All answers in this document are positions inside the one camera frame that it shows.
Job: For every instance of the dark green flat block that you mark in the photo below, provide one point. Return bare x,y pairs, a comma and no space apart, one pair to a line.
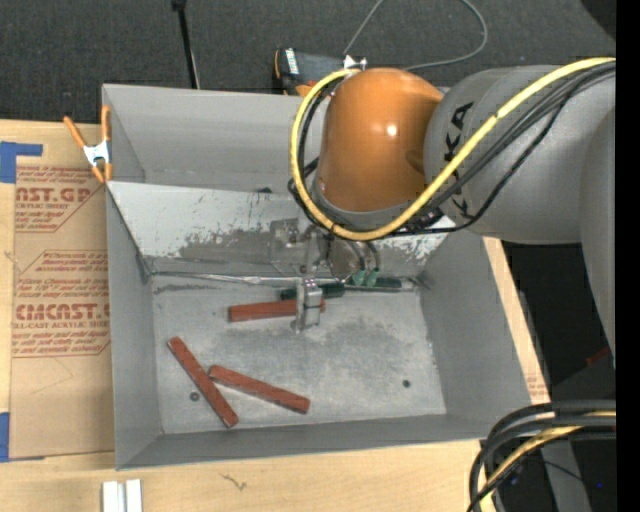
390,283
330,291

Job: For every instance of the grey metal bin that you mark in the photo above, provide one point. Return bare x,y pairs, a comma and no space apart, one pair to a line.
325,360

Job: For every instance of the brown cardboard board, red print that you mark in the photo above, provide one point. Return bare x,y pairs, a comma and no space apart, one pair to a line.
55,300

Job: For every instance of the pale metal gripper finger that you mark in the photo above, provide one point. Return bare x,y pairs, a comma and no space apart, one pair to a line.
313,307
299,312

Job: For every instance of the red-brown flat block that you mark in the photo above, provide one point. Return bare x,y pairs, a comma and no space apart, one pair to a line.
260,389
202,382
260,311

